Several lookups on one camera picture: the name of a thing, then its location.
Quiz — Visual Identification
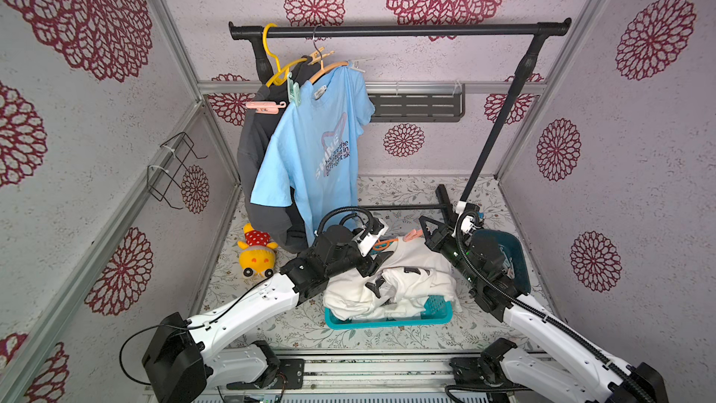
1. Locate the pink clothespin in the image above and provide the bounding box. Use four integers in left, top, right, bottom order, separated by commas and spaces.
402, 229, 424, 243
245, 101, 287, 115

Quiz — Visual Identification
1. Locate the orange plastic hanger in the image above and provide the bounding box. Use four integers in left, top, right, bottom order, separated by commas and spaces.
372, 238, 399, 252

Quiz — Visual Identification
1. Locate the white t-shirt black print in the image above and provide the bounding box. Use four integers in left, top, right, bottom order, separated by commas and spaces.
324, 238, 461, 321

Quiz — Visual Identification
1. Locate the dark grey t-shirt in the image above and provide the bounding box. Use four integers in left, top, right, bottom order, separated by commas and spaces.
236, 58, 320, 253

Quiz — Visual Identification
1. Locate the light blue garment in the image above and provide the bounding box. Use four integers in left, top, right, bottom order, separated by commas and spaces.
250, 66, 375, 244

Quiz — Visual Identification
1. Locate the grey clothespin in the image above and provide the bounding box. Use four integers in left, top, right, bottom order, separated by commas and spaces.
348, 59, 365, 74

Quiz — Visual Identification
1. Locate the mint green clothespin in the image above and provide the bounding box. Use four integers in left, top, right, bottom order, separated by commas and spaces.
286, 78, 301, 106

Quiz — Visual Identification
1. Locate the wooden hanger metal hook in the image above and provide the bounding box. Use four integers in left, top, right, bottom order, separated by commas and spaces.
309, 25, 349, 85

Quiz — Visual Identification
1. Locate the yellow plastic hanger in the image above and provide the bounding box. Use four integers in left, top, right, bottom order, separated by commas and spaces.
262, 24, 308, 87

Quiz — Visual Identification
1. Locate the beige clothespin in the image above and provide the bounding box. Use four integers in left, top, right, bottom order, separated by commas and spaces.
309, 47, 334, 65

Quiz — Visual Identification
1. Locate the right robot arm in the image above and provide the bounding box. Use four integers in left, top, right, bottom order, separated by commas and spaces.
420, 216, 669, 402

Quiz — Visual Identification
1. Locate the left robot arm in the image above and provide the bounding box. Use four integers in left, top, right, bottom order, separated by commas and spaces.
142, 222, 387, 402

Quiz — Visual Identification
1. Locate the colourful clothespins pile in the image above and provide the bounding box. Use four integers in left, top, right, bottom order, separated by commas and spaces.
503, 256, 516, 280

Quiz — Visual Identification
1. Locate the teal laundry basket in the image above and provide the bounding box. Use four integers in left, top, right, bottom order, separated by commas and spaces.
324, 296, 453, 330

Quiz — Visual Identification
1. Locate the dark teal clothespin bin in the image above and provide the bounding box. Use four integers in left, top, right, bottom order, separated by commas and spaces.
486, 229, 531, 294

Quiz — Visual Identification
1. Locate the yellow plush toy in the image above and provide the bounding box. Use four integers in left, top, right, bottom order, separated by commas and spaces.
237, 223, 279, 278

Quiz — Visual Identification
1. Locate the black clothes rack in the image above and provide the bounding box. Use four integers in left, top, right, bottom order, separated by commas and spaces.
229, 18, 572, 225

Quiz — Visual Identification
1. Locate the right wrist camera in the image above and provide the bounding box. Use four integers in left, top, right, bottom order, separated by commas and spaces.
454, 201, 484, 235

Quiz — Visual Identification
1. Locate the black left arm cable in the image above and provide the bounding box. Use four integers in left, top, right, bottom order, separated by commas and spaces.
315, 205, 377, 242

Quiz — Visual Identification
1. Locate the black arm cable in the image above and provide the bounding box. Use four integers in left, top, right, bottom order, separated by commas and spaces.
315, 205, 377, 242
444, 212, 641, 403

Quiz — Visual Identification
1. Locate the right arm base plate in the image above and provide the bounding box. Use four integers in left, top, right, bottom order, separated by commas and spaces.
449, 354, 533, 389

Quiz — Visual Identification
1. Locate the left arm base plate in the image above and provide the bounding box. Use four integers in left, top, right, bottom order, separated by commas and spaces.
226, 358, 306, 391

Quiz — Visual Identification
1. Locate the black wall shelf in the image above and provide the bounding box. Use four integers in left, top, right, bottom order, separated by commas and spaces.
368, 83, 465, 123

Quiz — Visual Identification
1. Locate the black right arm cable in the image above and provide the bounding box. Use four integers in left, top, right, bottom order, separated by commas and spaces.
444, 212, 641, 403

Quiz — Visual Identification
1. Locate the black wire wall basket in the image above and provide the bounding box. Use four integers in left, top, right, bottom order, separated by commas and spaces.
145, 132, 210, 215

